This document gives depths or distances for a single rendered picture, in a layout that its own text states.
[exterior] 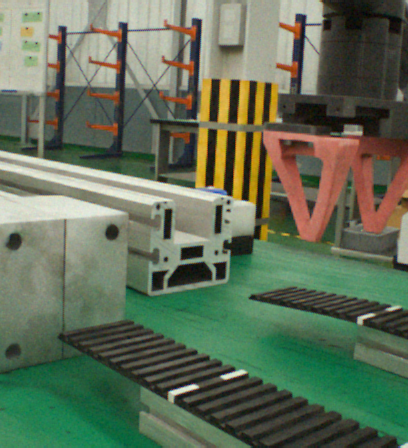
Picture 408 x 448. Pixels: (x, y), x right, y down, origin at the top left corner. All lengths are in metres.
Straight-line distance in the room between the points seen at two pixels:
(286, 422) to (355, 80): 0.25
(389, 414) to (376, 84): 0.21
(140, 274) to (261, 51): 3.33
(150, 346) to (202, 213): 0.28
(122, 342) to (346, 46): 0.24
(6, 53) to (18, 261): 5.95
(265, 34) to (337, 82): 3.46
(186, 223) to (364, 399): 0.30
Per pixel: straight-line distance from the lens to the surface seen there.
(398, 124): 0.49
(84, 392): 0.42
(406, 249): 0.84
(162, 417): 0.36
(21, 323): 0.44
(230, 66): 4.03
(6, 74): 6.35
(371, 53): 0.48
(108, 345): 0.39
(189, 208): 0.67
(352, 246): 3.58
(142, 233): 0.61
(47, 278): 0.44
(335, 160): 0.44
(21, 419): 0.39
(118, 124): 11.34
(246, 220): 0.79
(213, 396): 0.33
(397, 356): 0.49
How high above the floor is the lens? 0.95
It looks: 10 degrees down
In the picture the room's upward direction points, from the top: 4 degrees clockwise
